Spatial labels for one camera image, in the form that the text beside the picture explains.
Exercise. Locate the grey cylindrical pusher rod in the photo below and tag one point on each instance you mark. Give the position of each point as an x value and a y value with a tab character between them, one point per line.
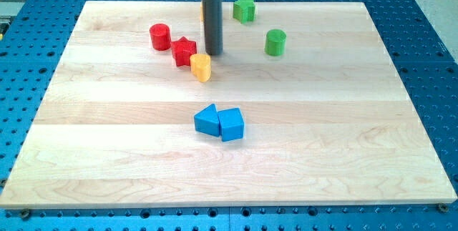
213	26

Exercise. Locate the green star block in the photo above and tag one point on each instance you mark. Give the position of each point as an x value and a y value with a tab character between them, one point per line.
244	10

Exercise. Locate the red star block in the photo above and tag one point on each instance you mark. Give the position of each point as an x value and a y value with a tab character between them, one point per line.
182	50

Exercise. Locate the yellow block behind rod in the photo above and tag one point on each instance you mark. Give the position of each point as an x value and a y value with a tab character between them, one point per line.
201	13

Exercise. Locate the red cylinder block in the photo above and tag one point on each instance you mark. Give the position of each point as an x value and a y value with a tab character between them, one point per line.
160	37

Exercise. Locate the yellow heart block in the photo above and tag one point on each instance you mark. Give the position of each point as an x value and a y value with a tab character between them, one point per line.
201	66

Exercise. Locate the green cylinder block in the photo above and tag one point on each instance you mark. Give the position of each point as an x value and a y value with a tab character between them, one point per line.
275	42

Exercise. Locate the blue triangle block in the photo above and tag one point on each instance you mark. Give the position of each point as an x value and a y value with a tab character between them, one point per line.
206	121

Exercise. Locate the blue cube block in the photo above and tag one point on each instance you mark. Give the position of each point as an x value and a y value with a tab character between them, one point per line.
231	124

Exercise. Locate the light wooden board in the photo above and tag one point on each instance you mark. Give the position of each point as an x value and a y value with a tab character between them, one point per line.
303	107

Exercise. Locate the left front board clamp screw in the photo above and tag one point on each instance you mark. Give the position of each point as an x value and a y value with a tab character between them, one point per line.
24	214

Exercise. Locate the board clamp screw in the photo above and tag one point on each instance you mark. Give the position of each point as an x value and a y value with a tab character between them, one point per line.
442	208
24	214

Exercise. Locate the right front board clamp screw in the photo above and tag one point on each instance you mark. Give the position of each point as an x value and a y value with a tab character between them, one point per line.
442	208

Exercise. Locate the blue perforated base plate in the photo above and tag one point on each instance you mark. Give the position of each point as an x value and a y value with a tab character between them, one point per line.
419	35

